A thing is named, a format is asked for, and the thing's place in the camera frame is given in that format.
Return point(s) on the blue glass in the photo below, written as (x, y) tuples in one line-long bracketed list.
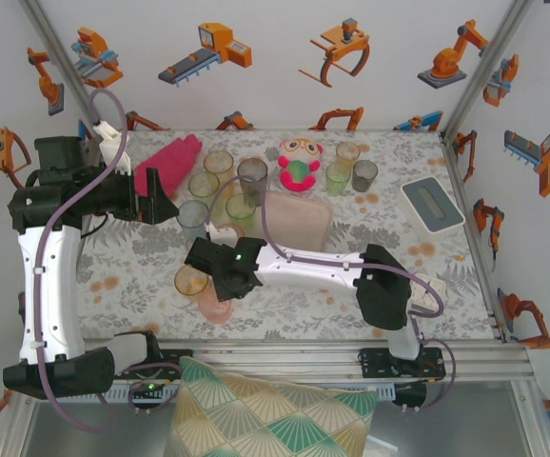
[(192, 216)]

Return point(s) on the short amber glass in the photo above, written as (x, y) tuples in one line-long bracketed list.
[(189, 283)]

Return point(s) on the textured light pink glass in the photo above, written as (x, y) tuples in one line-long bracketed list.
[(215, 311)]

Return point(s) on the green glass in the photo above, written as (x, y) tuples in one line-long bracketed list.
[(338, 180), (240, 207)]

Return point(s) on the tall grey-brown glass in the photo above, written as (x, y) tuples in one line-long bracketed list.
[(252, 173)]

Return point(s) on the short grey glass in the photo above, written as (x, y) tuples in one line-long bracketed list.
[(364, 173)]

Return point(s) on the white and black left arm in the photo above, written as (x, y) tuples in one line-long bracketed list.
[(53, 285)]

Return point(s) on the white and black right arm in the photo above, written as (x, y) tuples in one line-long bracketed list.
[(313, 276)]

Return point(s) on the beige rectangular tray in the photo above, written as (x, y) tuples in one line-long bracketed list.
[(299, 219)]

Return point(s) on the pink plush toy with glasses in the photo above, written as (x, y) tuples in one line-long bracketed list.
[(299, 173)]

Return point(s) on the folded pink cloth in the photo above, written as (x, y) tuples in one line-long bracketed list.
[(170, 162)]

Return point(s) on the tall pale amber glass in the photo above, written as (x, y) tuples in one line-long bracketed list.
[(218, 162)]

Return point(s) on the floral patterned tablecloth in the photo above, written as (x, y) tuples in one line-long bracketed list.
[(303, 314)]

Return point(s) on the green and beige patterned cushion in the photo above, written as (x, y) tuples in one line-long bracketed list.
[(265, 414)]

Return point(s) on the pale yellow glass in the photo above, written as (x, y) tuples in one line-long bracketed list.
[(347, 153)]

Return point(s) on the small white clock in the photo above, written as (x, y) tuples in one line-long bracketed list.
[(429, 295)]

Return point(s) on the aluminium table rail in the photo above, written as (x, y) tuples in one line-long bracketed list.
[(275, 352)]

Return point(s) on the aluminium frame post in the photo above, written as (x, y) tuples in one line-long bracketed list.
[(63, 59), (485, 62)]

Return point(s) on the aluminium frame leg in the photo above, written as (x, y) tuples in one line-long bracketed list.
[(13, 419), (536, 428)]

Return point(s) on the aluminium side rail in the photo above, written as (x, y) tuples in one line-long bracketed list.
[(472, 224)]

